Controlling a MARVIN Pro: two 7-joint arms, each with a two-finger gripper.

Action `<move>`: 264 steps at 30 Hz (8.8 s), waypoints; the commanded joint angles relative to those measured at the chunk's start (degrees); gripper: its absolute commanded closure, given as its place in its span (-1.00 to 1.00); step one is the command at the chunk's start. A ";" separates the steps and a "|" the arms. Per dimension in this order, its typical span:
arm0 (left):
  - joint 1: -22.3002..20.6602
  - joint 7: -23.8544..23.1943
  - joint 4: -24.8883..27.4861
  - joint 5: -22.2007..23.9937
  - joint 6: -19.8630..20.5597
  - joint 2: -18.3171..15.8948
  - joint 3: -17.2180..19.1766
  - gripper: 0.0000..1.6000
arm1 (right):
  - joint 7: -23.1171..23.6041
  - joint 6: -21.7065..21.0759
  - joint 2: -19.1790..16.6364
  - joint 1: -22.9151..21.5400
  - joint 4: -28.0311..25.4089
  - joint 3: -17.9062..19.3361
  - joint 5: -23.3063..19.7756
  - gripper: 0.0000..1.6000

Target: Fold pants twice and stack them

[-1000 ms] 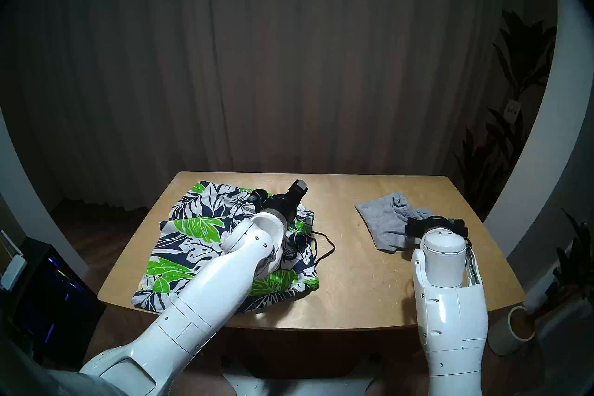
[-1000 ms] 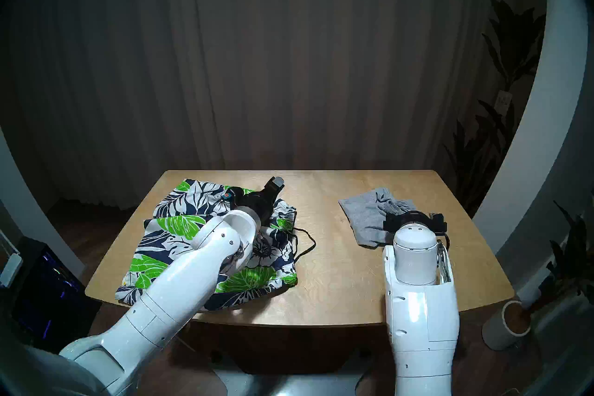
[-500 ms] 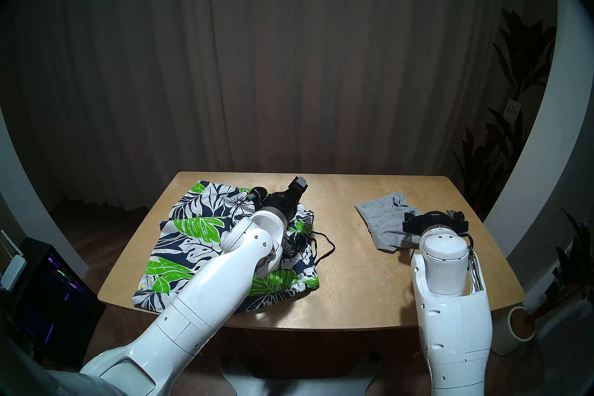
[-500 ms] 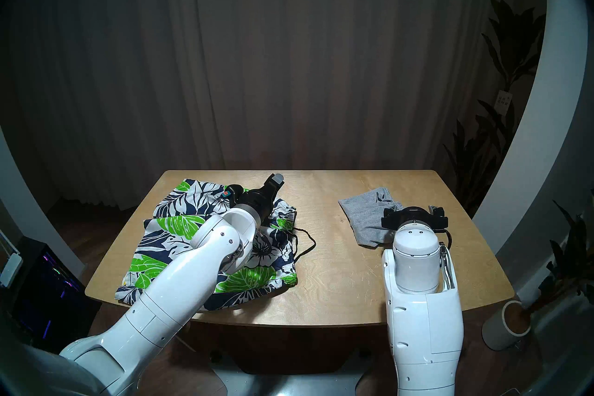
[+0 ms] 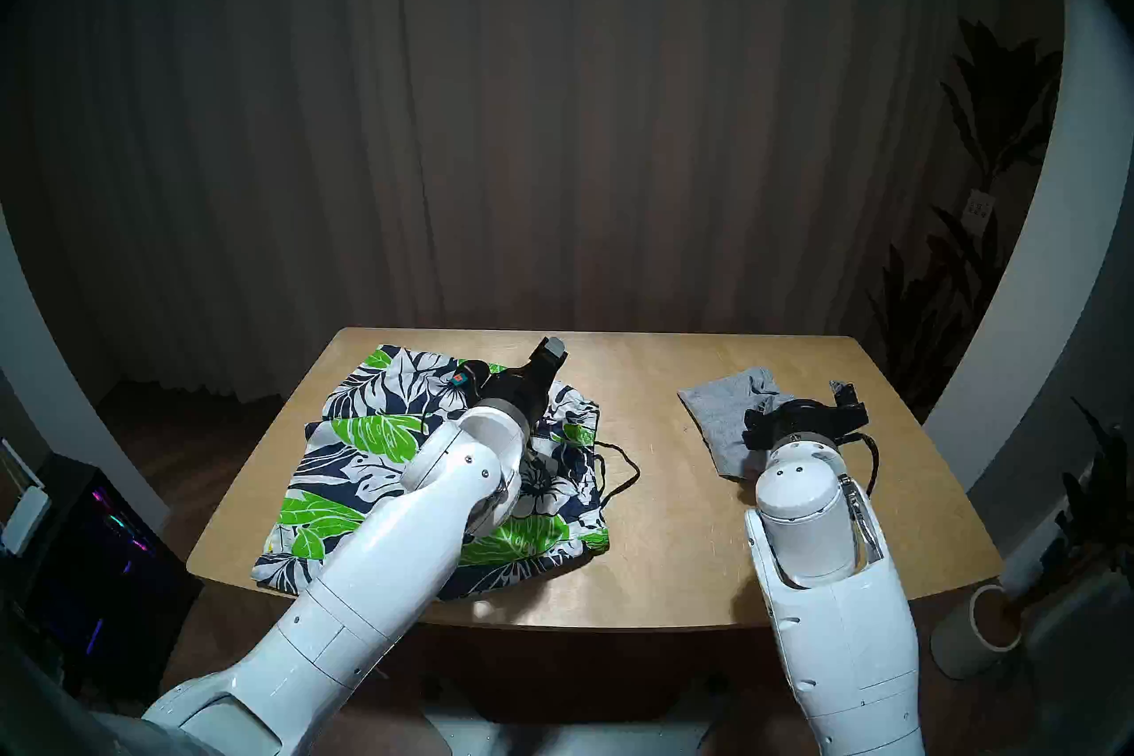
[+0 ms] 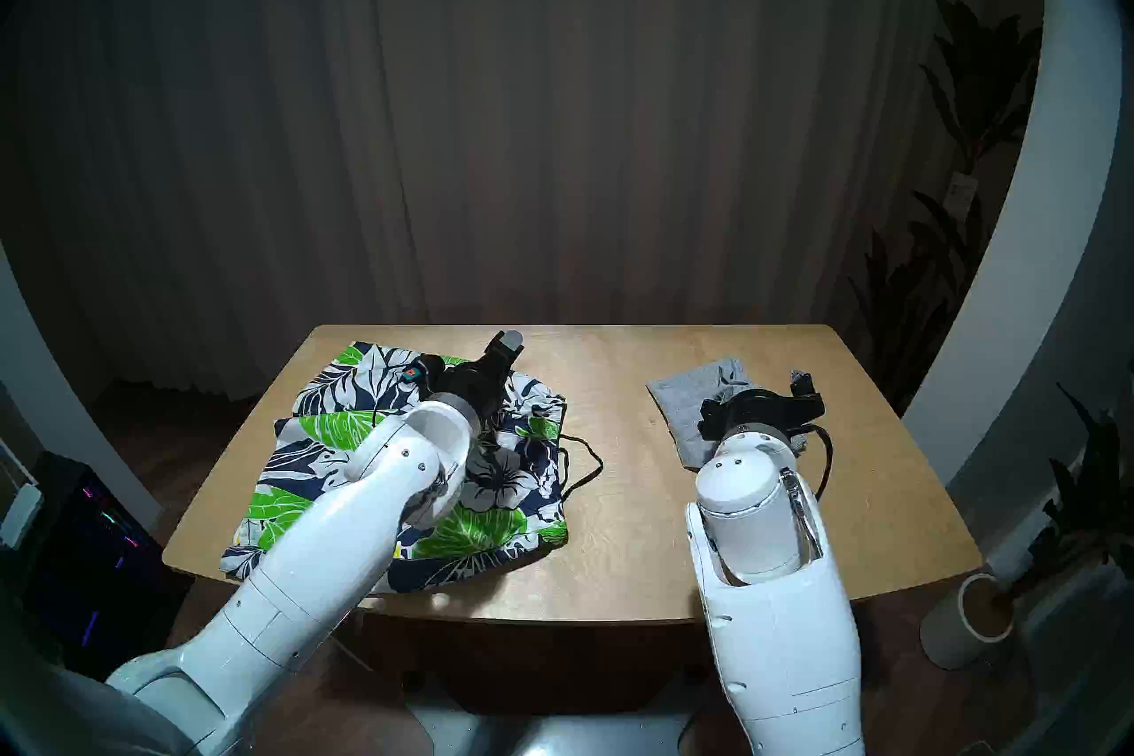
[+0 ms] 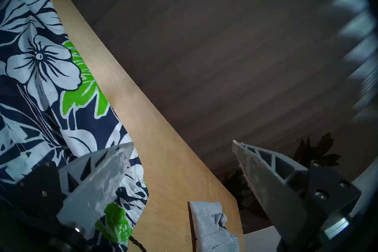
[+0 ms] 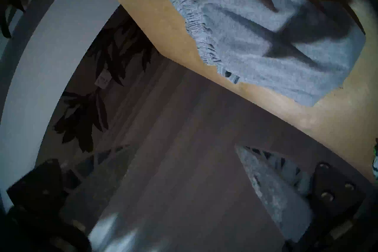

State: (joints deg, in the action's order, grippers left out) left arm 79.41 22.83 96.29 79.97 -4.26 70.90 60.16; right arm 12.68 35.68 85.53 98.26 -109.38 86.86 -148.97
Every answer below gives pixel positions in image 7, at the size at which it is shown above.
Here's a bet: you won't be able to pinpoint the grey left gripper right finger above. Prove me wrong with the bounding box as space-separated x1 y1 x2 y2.
232 140 362 244

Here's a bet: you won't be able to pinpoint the navy green floral shorts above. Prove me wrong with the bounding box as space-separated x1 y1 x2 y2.
0 0 149 252

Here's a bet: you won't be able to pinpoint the beige pleated curtain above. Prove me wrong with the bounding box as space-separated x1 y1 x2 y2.
310 0 378 122

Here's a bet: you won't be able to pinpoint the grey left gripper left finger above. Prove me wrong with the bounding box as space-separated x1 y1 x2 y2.
15 142 134 233

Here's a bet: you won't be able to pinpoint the tall dark leafy plant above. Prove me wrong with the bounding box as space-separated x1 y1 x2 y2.
221 133 341 219

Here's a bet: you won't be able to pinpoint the grey jersey shorts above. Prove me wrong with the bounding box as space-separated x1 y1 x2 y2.
189 201 239 252

